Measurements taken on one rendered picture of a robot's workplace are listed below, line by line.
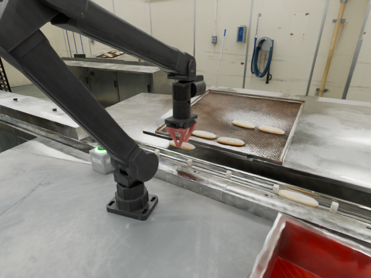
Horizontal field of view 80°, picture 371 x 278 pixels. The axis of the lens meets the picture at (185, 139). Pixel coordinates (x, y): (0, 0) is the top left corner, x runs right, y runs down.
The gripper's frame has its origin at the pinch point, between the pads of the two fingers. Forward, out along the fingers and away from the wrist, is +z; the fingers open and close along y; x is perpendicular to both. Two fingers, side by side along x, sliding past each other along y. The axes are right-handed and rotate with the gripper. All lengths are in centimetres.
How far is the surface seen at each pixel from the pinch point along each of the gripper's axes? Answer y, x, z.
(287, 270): -20.6, -38.1, 10.5
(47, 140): -11, 66, 11
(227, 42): 370, 135, -30
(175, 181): -8.7, -3.3, 9.2
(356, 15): 370, -55, -66
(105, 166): -15.5, 20.5, 7.7
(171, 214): -19.6, -9.4, 10.9
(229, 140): 14.5, -11.4, 2.0
